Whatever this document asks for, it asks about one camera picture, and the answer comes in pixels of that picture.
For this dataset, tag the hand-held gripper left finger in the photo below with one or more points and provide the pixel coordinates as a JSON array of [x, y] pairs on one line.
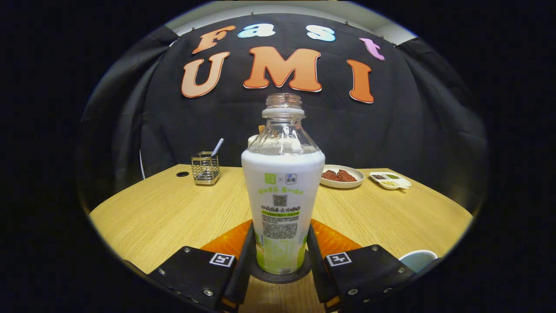
[[246, 269]]

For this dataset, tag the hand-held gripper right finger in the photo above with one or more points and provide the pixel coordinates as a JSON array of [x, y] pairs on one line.
[[316, 274]]

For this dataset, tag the dark brown round coaster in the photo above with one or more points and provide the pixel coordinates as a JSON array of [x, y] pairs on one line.
[[278, 278]]

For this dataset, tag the white label juice bottle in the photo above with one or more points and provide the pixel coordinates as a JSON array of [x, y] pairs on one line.
[[282, 182]]

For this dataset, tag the white cup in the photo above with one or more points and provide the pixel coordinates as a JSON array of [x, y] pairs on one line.
[[417, 261]]

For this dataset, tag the wooden table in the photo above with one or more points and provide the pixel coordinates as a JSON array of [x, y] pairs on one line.
[[173, 217]]

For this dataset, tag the white round plate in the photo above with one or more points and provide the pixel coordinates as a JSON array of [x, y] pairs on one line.
[[343, 184]]

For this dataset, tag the red-brown food pieces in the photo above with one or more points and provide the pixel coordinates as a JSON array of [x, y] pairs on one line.
[[339, 175]]

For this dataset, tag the white divided condiment dish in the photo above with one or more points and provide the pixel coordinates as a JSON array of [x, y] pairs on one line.
[[391, 180]]

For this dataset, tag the striped straw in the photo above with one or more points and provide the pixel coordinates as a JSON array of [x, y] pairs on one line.
[[217, 146]]

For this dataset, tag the cream toaster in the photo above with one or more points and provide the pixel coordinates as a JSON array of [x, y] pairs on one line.
[[253, 141]]

